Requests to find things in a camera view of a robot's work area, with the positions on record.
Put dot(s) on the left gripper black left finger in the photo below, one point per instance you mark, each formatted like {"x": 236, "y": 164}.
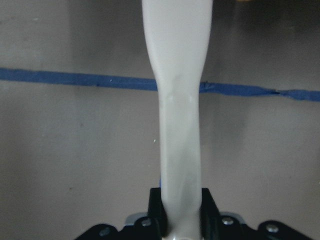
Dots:
{"x": 156, "y": 210}

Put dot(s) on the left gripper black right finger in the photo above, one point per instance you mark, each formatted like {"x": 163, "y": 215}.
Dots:
{"x": 209, "y": 215}

